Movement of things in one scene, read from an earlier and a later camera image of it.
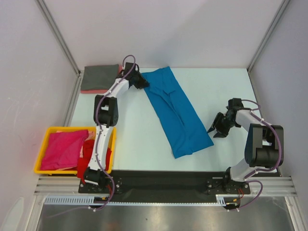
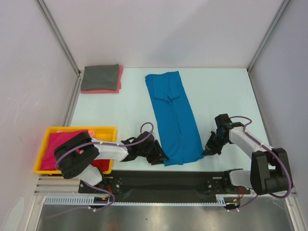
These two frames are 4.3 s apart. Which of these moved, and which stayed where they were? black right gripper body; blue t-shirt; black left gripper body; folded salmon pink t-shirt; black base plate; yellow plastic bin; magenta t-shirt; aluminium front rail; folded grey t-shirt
Moved: blue t-shirt; black right gripper body; black left gripper body
Stayed: folded grey t-shirt; magenta t-shirt; folded salmon pink t-shirt; yellow plastic bin; aluminium front rail; black base plate
